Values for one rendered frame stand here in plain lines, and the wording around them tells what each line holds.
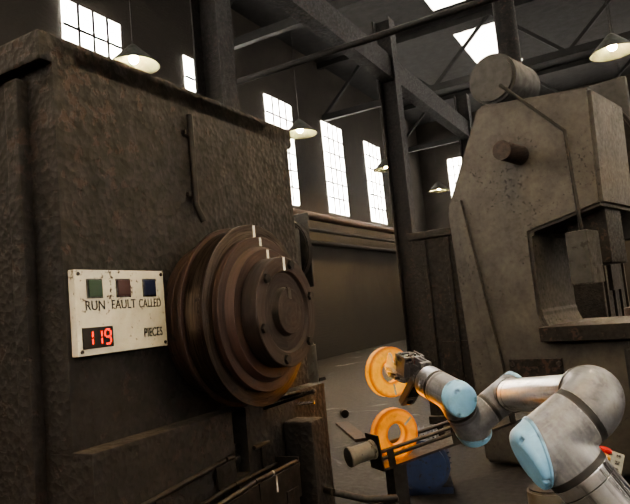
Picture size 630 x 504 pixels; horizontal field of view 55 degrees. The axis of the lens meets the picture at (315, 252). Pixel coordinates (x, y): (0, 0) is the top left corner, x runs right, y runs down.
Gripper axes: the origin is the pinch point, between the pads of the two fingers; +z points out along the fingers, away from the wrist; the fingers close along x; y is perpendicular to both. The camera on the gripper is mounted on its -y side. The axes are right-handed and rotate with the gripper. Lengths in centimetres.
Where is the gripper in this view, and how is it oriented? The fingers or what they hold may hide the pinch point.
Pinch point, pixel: (388, 365)
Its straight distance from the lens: 197.4
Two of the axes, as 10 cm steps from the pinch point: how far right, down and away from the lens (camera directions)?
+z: -4.3, -1.5, 8.9
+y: 0.3, -9.9, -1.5
